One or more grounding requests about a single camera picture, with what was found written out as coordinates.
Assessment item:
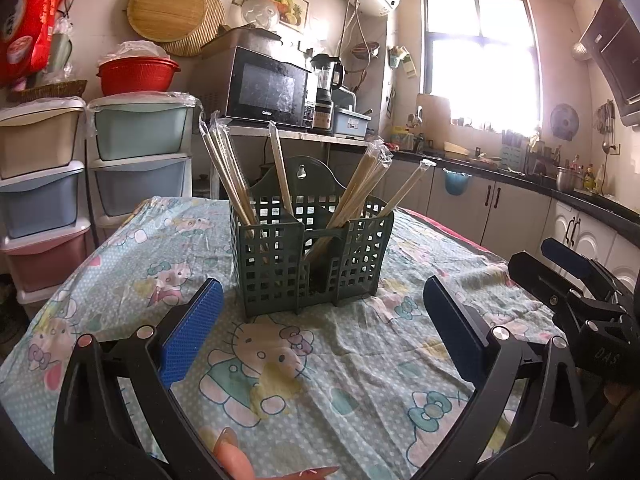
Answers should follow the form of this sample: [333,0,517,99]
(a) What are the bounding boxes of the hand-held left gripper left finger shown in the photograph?
[52,277,226,480]

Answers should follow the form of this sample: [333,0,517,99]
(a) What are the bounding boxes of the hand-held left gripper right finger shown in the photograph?
[414,275,592,480]

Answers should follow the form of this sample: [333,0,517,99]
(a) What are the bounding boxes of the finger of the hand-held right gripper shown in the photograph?
[541,237,634,297]
[506,252,627,324]

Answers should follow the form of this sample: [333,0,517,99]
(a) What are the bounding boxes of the dark green utensil basket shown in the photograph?
[230,156,396,319]

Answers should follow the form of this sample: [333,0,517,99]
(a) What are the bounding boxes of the group of wooden chopsticks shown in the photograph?
[199,110,436,261]

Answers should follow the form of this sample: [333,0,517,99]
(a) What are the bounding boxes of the person's left hand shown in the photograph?
[214,427,257,480]

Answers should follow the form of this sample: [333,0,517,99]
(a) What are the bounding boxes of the steel stock pot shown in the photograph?
[556,166,587,192]

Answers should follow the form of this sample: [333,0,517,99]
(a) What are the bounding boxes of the white kitchen cabinets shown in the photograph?
[379,152,640,288]

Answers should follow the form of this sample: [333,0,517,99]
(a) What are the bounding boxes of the pink red blanket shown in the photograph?
[399,207,507,262]

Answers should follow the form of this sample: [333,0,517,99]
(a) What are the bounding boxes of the blue hanging bin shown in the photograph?
[442,168,472,196]

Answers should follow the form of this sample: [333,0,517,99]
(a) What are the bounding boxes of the cartoon cat print tablecloth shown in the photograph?
[0,196,566,480]

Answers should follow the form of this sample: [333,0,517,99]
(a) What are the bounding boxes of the drawer tower with green drawer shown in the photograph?
[87,92,202,232]

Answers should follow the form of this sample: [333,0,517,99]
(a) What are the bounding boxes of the drawer tower with cream drawer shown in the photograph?
[0,98,94,307]

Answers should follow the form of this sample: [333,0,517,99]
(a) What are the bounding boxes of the kitchen window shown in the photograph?
[421,0,544,132]

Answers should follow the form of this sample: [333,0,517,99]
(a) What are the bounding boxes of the black range hood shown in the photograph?
[580,0,640,127]

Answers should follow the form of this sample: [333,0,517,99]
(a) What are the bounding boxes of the steel shelf rack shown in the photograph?
[192,122,379,202]

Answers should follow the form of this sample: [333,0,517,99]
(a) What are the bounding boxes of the light blue plastic container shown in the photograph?
[332,107,373,137]

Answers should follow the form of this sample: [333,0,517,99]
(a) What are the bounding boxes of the black microwave oven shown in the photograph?
[192,46,317,131]

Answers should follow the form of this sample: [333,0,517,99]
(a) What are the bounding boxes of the red plastic colander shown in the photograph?
[97,56,182,95]

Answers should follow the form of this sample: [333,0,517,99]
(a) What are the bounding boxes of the black blender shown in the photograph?
[310,54,346,134]

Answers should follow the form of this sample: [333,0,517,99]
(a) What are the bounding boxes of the wicker basket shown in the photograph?
[6,79,89,104]

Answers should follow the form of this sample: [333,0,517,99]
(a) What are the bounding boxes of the clear plastic bags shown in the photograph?
[110,40,169,61]

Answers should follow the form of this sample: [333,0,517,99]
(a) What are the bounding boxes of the round bamboo mat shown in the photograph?
[162,0,227,57]

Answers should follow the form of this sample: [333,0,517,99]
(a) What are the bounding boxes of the round wooden cutting board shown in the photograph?
[126,0,207,44]

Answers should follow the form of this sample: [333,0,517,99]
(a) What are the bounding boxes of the clear plastic food cover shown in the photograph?
[240,0,281,31]

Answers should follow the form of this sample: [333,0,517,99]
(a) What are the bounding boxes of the red plastic bag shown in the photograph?
[0,0,69,87]

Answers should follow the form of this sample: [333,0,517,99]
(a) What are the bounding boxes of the small round wall fan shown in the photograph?
[550,103,581,140]

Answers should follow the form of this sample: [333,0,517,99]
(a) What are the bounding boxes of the aluminium vent duct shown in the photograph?
[573,39,602,62]

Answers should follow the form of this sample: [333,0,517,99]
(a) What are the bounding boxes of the fruit wall poster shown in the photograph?
[235,0,310,35]

